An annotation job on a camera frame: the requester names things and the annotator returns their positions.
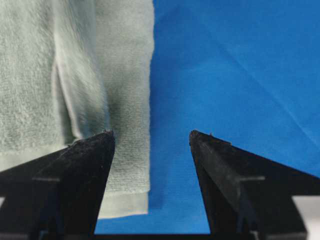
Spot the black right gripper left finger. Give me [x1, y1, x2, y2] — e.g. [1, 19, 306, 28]
[0, 130, 115, 240]

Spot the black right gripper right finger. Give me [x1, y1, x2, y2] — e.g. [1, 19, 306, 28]
[189, 130, 320, 240]

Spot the light green bath towel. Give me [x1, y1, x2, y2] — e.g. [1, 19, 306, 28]
[0, 0, 155, 219]

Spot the blue table cloth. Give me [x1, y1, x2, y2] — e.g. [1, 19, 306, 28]
[96, 0, 320, 234]

